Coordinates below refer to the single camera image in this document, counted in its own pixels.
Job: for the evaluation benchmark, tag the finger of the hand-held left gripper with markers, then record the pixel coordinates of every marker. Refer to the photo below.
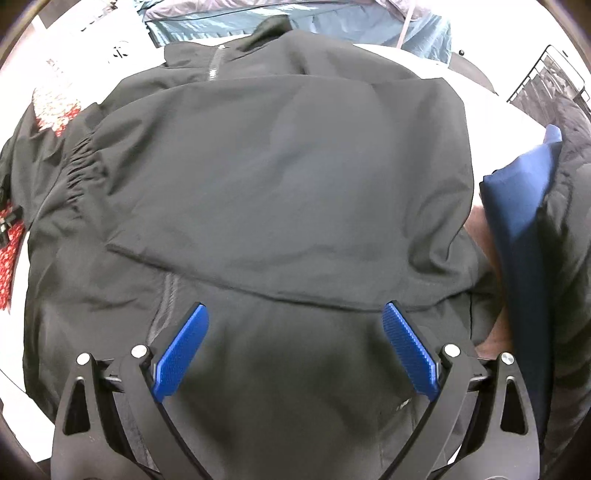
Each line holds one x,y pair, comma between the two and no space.
11,221

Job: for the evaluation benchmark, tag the teal bed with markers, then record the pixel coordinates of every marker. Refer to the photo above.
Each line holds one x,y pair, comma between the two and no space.
425,32

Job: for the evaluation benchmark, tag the grey blanket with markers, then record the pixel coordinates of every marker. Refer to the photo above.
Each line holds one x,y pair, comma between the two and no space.
406,7

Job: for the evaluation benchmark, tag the pink polka-dot blanket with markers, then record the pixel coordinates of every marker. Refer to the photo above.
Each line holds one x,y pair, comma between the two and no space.
498,110

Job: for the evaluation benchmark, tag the white lamp stand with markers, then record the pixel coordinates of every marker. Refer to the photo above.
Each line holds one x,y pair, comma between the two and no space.
404,27

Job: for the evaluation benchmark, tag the blue cloth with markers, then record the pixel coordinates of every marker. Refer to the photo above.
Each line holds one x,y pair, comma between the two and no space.
521,221

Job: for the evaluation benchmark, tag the black jacket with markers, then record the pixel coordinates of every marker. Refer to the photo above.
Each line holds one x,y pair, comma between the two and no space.
286,184

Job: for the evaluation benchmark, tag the dark quilted jacket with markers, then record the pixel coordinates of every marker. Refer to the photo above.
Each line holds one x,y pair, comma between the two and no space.
572,230

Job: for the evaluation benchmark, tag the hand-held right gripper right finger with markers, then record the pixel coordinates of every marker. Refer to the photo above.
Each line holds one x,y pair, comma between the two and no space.
408,350

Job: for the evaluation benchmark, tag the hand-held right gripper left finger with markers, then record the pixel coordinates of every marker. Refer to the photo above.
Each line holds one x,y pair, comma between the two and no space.
182,350

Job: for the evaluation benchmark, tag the black stool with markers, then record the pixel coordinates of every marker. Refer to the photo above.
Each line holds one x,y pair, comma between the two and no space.
466,64

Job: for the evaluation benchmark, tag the red floral cloth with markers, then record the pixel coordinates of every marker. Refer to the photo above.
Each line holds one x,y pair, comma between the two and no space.
53,108

